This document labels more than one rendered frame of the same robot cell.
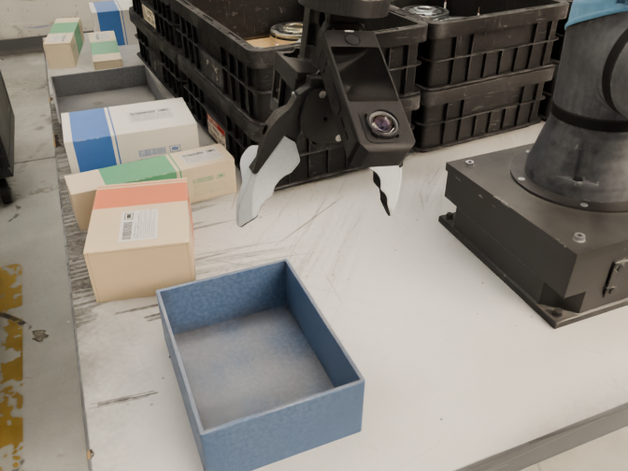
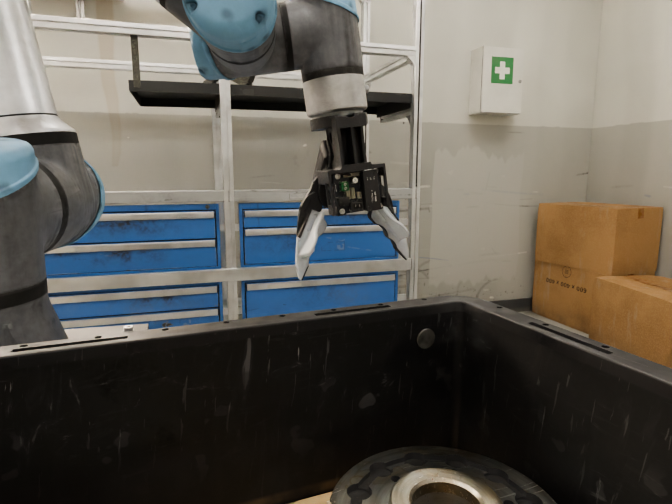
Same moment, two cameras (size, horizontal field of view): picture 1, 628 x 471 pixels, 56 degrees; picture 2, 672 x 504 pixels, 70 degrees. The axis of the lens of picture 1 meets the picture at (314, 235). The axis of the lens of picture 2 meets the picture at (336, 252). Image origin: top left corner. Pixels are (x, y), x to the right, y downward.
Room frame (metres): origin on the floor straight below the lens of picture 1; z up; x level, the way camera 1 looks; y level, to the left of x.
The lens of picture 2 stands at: (1.09, 0.03, 1.00)
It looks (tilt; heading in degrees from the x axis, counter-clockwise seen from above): 9 degrees down; 185
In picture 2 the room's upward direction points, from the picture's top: straight up
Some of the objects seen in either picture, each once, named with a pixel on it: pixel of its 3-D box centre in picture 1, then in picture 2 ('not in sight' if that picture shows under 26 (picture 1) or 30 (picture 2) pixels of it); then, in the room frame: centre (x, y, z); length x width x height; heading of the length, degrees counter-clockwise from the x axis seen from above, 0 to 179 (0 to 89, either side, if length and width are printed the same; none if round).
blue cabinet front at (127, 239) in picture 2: not in sight; (127, 276); (-0.66, -0.96, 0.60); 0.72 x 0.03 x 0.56; 112
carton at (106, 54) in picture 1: (106, 57); not in sight; (1.41, 0.49, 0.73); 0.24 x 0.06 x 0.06; 20
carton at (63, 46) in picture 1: (65, 41); not in sight; (1.54, 0.64, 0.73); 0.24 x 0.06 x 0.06; 13
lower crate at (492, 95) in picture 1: (423, 78); not in sight; (1.18, -0.22, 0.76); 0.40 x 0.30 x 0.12; 28
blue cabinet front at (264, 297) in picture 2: not in sight; (323, 265); (-0.96, -0.22, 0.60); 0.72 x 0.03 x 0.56; 112
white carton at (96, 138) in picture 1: (132, 143); not in sight; (0.90, 0.30, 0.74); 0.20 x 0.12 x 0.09; 111
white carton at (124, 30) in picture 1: (131, 21); not in sight; (1.68, 0.50, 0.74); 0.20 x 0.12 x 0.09; 112
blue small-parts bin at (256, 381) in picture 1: (252, 356); not in sight; (0.43, 0.06, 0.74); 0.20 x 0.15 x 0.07; 23
